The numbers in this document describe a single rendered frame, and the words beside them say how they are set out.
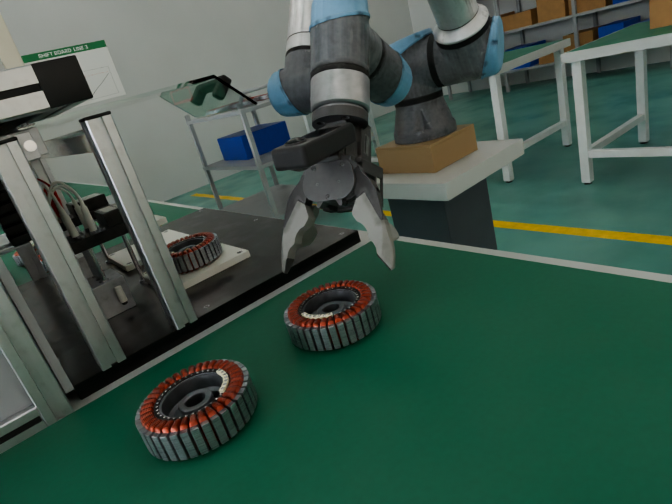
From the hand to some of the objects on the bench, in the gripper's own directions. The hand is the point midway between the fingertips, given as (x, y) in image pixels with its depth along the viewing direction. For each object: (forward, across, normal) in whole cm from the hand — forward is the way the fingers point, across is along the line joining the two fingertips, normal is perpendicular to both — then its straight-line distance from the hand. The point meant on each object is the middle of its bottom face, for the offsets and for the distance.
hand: (331, 272), depth 59 cm
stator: (+6, 0, -1) cm, 6 cm away
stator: (-3, +36, -11) cm, 37 cm away
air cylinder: (+4, +41, 0) cm, 41 cm away
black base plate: (-2, +47, -16) cm, 50 cm away
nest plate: (-2, +36, -12) cm, 38 cm away
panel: (+7, +57, +4) cm, 57 cm away
